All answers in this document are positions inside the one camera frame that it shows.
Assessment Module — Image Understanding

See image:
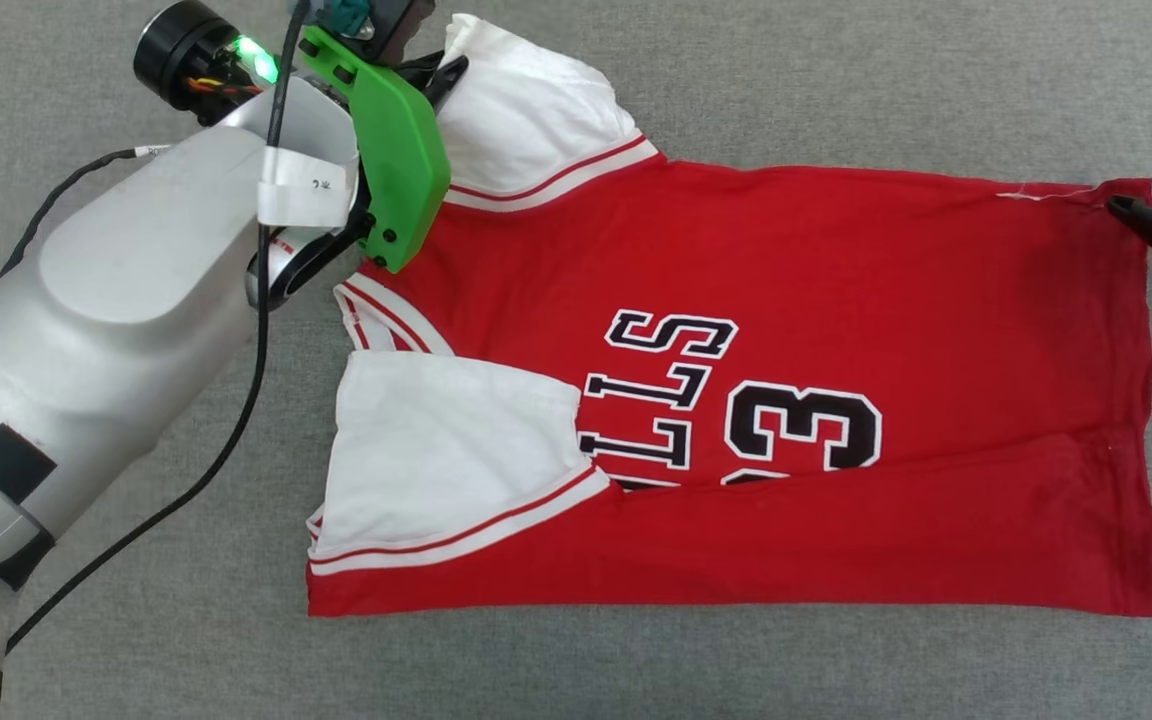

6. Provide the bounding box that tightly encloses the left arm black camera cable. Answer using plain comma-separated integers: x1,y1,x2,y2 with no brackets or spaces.
0,0,378,653

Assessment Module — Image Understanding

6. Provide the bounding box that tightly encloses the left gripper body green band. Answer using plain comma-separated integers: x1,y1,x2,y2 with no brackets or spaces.
133,0,453,275

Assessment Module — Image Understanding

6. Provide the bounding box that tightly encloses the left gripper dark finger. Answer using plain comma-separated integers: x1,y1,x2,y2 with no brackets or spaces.
416,56,470,112

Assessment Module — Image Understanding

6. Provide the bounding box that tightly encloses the red and white basketball jersey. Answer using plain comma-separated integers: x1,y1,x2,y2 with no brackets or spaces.
305,12,1152,619

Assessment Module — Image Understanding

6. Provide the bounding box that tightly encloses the left arm white cable tag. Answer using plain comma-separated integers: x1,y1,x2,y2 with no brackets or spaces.
257,147,358,227

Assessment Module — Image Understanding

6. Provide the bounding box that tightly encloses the left arm thin motor cable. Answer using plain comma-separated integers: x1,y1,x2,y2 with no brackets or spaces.
0,147,173,282

